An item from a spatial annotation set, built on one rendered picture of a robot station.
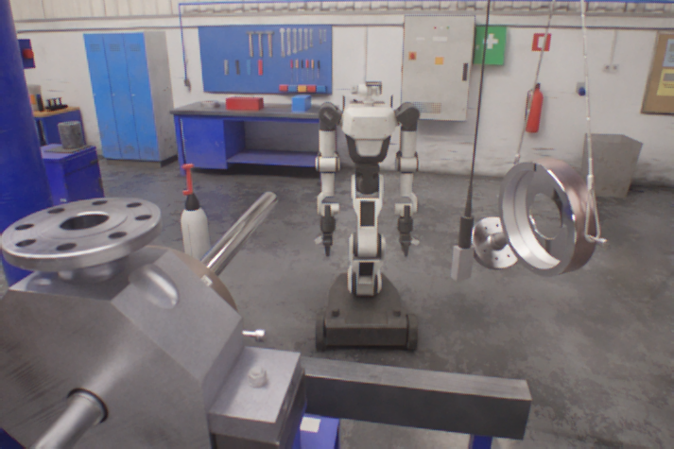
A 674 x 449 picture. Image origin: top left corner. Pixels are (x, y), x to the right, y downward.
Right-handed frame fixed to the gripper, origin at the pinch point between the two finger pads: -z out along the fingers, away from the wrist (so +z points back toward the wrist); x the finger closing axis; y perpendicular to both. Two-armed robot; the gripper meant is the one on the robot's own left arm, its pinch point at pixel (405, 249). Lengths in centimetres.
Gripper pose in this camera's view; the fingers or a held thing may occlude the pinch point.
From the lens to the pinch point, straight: 259.9
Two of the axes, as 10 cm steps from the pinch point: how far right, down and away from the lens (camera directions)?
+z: 0.0, -9.9, -1.5
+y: 10.0, 0.0, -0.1
